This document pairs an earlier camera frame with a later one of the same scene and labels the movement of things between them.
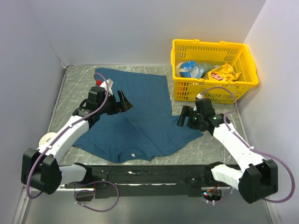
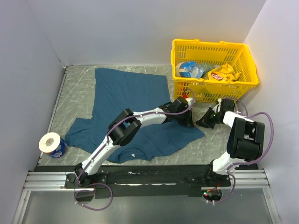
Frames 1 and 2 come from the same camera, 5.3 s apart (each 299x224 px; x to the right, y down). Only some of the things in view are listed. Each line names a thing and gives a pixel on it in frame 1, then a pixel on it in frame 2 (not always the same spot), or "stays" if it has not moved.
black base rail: [149, 181] stays
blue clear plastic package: [189, 69] stays
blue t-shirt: [136, 133] stays
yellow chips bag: [225, 73] stays
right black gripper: [186, 112] to [204, 121]
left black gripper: [125, 104] to [188, 123]
